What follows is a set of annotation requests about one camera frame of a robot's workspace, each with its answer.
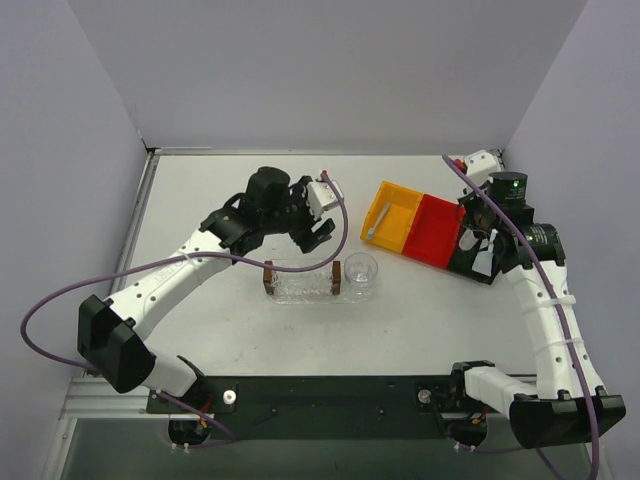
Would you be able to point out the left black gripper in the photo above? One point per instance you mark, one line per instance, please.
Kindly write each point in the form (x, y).
(305, 223)

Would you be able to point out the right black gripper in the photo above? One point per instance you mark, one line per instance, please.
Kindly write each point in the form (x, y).
(473, 251)

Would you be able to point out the brown wooden tray foot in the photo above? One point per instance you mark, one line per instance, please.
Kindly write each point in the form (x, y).
(336, 278)
(268, 278)

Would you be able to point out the clear plastic cup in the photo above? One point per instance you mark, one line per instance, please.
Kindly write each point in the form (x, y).
(360, 271)

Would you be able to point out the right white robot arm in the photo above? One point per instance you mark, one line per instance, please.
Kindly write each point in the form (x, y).
(569, 403)

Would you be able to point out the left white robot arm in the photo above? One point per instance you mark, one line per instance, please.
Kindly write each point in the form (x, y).
(112, 332)

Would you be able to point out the clear textured oval tray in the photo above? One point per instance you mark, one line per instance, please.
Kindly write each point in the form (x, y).
(312, 287)

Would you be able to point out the light blue toothbrush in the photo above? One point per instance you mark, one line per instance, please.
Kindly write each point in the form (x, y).
(372, 230)

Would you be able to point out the white toothpaste tube green cap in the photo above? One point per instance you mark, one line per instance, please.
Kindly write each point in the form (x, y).
(483, 262)

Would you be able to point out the yellow plastic bin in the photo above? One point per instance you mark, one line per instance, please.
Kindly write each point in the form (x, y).
(393, 231)

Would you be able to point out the black plastic bin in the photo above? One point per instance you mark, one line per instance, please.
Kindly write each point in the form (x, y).
(461, 262)

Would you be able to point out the red plastic bin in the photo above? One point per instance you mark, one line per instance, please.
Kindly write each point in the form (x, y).
(434, 232)

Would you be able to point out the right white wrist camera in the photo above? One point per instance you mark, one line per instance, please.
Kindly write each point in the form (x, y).
(480, 164)

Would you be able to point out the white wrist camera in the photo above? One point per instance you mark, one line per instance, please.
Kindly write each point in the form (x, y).
(480, 164)
(322, 196)

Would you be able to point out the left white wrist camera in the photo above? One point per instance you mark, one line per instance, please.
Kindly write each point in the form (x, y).
(322, 196)

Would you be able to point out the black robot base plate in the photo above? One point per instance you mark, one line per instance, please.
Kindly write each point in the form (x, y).
(368, 407)

